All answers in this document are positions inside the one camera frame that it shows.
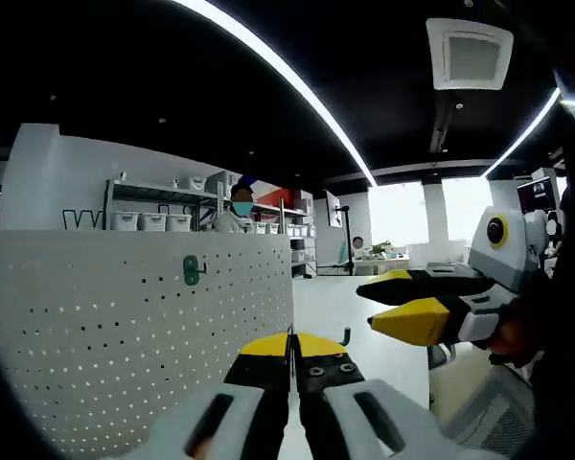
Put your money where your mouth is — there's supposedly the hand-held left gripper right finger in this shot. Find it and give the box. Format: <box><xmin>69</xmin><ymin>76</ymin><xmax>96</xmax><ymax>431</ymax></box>
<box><xmin>290</xmin><ymin>330</ymin><xmax>461</xmax><ymax>460</ymax></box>

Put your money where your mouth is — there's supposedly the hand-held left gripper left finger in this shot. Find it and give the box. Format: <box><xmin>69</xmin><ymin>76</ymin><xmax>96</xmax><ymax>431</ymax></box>
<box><xmin>148</xmin><ymin>330</ymin><xmax>293</xmax><ymax>460</ymax></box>

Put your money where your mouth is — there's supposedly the white perforated mounting plate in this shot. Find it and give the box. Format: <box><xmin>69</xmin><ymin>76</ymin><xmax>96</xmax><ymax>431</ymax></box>
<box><xmin>0</xmin><ymin>229</ymin><xmax>294</xmax><ymax>456</ymax></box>

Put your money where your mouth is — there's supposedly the person's right hand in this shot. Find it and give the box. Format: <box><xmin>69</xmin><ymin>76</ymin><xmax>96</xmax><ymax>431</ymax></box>
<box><xmin>486</xmin><ymin>301</ymin><xmax>550</xmax><ymax>368</ymax></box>

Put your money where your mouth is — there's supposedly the dark display screen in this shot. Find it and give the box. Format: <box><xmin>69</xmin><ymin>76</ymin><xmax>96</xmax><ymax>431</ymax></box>
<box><xmin>517</xmin><ymin>175</ymin><xmax>555</xmax><ymax>215</ymax></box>

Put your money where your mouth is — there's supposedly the short ceiling light strip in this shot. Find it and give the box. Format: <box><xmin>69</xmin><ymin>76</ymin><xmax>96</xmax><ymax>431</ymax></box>
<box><xmin>484</xmin><ymin>88</ymin><xmax>563</xmax><ymax>177</ymax></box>

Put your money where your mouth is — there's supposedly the white board on tripod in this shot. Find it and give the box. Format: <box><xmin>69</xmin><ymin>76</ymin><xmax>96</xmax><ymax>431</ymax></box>
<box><xmin>323</xmin><ymin>189</ymin><xmax>357</xmax><ymax>277</ymax></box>

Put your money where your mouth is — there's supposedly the long ceiling light strip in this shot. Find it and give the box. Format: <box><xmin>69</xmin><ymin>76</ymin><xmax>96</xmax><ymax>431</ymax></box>
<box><xmin>172</xmin><ymin>0</ymin><xmax>379</xmax><ymax>187</ymax></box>

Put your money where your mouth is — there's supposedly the white ceiling air vent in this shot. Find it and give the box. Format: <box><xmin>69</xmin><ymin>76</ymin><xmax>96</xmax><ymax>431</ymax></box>
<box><xmin>425</xmin><ymin>16</ymin><xmax>515</xmax><ymax>91</ymax></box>

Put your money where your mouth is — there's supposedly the grey metal shelf rack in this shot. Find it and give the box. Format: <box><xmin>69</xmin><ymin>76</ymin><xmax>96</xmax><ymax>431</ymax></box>
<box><xmin>105</xmin><ymin>170</ymin><xmax>317</xmax><ymax>279</ymax></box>

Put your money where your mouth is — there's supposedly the black wire rack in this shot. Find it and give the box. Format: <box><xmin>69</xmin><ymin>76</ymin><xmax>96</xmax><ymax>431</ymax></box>
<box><xmin>61</xmin><ymin>208</ymin><xmax>107</xmax><ymax>231</ymax></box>

